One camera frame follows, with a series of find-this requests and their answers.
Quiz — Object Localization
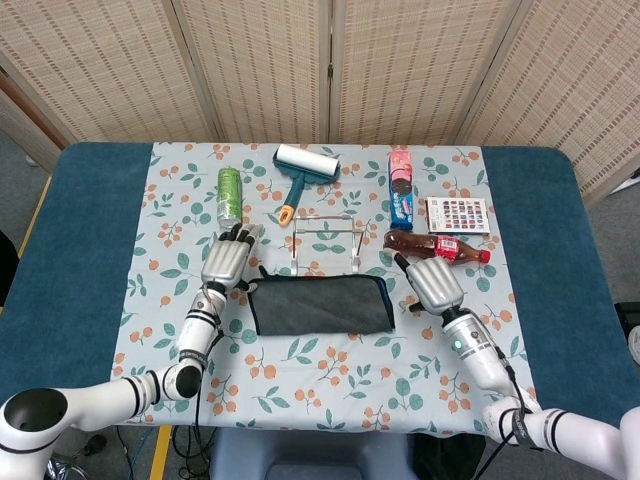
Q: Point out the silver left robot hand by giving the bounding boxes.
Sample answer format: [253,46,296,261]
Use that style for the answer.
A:
[199,223,266,296]

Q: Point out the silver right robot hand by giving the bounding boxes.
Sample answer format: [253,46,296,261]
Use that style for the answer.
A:
[393,252,465,317]

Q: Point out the blue cloth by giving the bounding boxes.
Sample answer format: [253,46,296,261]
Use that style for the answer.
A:
[246,265,397,337]

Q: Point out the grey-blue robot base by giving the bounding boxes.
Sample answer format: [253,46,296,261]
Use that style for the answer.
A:
[207,428,416,480]

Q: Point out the cola bottle with red label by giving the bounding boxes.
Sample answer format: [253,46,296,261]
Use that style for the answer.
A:
[383,229,492,266]

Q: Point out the green drink can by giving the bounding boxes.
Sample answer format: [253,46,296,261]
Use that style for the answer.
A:
[216,167,244,230]

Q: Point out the blue and pink cookie box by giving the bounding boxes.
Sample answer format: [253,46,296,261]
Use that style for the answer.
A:
[388,147,416,232]

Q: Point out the floral printed tablecloth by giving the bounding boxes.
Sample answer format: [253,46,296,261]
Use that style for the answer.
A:
[102,141,544,434]

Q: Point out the teal table cover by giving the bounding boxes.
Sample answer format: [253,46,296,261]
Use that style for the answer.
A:
[0,141,632,437]

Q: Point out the woven folding screen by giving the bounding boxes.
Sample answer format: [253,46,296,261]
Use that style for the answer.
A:
[0,0,640,206]

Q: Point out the small metal rack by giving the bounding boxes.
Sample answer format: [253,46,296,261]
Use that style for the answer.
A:
[289,214,364,276]

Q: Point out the teal handled white lint roller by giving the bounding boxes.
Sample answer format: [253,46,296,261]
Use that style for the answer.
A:
[272,144,342,225]

